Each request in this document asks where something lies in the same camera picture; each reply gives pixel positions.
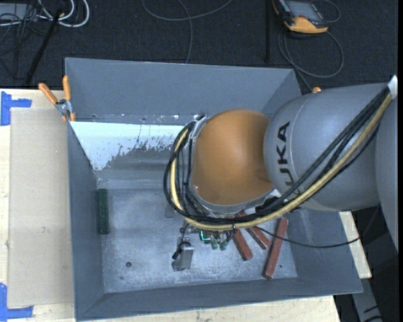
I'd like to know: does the grey metal bin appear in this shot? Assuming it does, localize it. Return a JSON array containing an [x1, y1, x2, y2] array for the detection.
[[64, 57, 364, 321]]

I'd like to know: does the dark green flat block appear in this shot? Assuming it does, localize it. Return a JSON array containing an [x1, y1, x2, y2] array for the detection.
[[97, 188, 110, 235]]

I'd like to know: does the pale flat board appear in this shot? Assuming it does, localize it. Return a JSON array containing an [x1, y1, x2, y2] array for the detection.
[[7, 107, 75, 310]]

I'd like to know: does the red-brown flat block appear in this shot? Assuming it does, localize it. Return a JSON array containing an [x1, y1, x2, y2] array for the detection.
[[263, 217, 289, 280], [232, 228, 254, 262], [244, 213, 272, 251]]

